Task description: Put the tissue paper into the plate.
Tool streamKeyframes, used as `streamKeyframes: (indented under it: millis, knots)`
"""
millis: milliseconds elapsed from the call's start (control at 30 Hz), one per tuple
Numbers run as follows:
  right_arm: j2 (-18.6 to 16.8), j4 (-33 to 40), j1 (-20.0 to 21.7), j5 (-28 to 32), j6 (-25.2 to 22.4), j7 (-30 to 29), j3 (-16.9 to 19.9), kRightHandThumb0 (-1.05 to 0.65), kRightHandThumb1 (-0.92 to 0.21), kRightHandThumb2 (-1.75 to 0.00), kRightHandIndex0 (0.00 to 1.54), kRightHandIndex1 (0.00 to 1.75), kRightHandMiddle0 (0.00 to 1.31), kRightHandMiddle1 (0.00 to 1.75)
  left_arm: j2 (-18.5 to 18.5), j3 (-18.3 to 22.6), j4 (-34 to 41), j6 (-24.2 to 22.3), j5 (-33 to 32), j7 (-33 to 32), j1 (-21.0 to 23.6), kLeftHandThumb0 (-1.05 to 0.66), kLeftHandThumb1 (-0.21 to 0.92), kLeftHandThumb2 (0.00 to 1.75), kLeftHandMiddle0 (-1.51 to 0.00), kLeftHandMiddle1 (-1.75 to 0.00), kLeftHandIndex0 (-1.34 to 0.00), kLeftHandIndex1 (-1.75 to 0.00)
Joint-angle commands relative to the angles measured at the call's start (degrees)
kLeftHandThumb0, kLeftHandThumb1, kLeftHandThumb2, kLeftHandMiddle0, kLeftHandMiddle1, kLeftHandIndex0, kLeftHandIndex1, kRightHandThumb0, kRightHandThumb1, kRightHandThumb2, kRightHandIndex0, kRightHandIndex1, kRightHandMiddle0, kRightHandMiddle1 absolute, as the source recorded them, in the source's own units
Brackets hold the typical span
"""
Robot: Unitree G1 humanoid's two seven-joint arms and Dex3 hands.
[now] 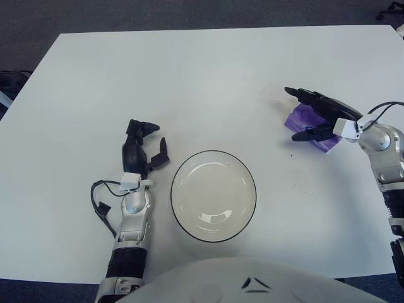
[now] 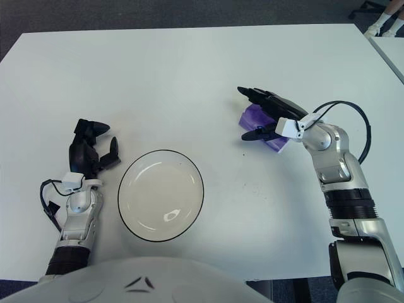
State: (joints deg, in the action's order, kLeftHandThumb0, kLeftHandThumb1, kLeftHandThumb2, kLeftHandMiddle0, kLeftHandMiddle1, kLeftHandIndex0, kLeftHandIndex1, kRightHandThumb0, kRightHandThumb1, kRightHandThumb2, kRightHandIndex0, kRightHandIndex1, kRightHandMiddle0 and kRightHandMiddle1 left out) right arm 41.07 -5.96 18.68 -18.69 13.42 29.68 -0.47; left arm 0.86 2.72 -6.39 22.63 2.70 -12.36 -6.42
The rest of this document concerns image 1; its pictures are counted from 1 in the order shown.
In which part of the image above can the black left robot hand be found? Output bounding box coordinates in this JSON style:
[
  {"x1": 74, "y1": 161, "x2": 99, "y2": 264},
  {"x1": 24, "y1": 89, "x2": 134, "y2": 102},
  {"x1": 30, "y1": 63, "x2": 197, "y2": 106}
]
[{"x1": 121, "y1": 119, "x2": 172, "y2": 175}]

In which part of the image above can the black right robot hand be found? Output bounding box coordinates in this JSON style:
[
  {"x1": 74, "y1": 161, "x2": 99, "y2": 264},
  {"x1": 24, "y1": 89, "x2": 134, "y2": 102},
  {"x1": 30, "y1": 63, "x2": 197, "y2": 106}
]
[{"x1": 283, "y1": 86, "x2": 364, "y2": 143}]

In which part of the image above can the purple tissue paper pack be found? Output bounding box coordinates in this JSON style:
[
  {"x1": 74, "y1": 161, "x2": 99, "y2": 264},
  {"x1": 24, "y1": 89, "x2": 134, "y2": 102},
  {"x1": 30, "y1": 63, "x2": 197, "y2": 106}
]
[{"x1": 283, "y1": 105, "x2": 343, "y2": 155}]

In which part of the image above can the white plate with black rim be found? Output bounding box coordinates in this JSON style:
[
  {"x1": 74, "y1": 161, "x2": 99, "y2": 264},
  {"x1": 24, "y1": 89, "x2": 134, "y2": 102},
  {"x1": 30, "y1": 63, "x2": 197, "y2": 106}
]
[{"x1": 170, "y1": 150, "x2": 258, "y2": 244}]

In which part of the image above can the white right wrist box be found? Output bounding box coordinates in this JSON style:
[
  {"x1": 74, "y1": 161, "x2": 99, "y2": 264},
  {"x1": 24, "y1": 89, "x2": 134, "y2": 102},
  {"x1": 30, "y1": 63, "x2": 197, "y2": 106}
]
[{"x1": 332, "y1": 118, "x2": 362, "y2": 140}]

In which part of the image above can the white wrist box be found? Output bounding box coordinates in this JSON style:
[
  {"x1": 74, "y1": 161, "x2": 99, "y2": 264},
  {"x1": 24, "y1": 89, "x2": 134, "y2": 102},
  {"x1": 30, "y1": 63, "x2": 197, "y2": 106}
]
[
  {"x1": 121, "y1": 172, "x2": 142, "y2": 192},
  {"x1": 332, "y1": 118, "x2": 362, "y2": 140}
]

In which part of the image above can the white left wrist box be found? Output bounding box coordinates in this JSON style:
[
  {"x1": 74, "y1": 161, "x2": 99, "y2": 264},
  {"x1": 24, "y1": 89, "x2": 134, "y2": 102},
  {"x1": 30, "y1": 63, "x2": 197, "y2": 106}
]
[{"x1": 121, "y1": 172, "x2": 142, "y2": 192}]

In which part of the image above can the black office chair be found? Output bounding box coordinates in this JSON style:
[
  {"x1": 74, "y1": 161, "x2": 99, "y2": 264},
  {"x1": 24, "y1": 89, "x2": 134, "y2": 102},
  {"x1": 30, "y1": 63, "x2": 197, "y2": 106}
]
[{"x1": 377, "y1": 1, "x2": 404, "y2": 21}]

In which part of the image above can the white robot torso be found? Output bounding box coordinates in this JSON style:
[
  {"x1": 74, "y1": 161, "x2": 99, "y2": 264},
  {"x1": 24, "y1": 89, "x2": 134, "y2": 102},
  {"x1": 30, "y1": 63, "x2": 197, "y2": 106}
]
[{"x1": 124, "y1": 257, "x2": 404, "y2": 303}]

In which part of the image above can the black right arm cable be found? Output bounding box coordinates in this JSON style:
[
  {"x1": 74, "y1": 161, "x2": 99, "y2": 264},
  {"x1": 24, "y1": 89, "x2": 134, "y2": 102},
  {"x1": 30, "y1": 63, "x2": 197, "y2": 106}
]
[{"x1": 355, "y1": 100, "x2": 404, "y2": 130}]

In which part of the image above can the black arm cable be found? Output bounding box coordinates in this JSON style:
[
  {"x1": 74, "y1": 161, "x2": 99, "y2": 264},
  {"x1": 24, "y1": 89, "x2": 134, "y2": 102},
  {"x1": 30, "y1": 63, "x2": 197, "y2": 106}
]
[
  {"x1": 90, "y1": 179, "x2": 126, "y2": 239},
  {"x1": 355, "y1": 100, "x2": 404, "y2": 130}
]

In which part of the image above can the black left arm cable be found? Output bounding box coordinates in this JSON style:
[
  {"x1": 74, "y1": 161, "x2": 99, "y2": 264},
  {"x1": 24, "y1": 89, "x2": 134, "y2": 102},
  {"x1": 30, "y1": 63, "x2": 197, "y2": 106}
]
[{"x1": 90, "y1": 179, "x2": 126, "y2": 239}]

